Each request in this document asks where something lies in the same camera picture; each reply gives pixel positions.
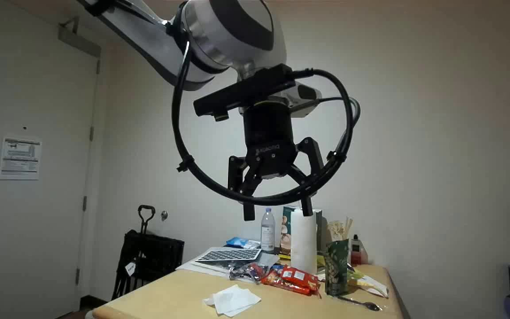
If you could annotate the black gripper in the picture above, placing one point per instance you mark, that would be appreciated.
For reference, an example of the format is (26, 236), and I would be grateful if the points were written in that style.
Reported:
(270, 138)

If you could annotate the white napkin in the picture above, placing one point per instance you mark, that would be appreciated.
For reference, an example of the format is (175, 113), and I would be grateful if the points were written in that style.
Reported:
(231, 300)

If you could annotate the clear plastic water bottle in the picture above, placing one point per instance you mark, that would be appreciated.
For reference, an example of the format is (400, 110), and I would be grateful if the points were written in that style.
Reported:
(268, 232)

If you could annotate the white paper towel roll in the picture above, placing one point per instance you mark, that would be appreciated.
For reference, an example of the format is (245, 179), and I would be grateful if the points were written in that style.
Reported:
(304, 241)

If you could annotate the blue tissue pack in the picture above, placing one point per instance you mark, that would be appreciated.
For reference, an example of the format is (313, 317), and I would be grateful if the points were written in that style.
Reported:
(238, 241)

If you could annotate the wooden sticks bundle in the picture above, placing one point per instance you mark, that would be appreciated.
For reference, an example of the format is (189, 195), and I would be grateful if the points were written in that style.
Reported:
(341, 229)

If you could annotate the black white keyboard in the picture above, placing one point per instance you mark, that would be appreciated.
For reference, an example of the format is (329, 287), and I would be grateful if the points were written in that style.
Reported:
(230, 255)

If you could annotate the dark crumpled wrapper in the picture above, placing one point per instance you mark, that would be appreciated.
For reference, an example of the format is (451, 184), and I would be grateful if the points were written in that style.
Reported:
(245, 273)

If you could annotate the red snack packet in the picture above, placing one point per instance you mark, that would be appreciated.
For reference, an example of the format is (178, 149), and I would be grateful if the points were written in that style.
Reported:
(297, 278)

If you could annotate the white plastic wrapper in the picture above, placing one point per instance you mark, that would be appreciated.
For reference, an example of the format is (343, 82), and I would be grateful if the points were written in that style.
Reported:
(375, 285)

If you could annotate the metal spoon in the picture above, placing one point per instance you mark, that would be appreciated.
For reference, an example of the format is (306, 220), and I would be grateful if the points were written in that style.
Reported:
(362, 303)

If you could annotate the grey door closer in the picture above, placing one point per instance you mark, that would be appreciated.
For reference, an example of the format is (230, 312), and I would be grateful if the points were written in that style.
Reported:
(79, 41)

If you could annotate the white door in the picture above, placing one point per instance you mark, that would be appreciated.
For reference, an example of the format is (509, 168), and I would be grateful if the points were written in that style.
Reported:
(31, 236)

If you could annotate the white paper door notice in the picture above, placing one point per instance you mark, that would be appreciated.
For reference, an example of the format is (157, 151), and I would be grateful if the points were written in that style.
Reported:
(21, 158)

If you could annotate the small wall hook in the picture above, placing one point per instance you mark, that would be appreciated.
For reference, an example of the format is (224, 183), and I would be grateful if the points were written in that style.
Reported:
(164, 214)

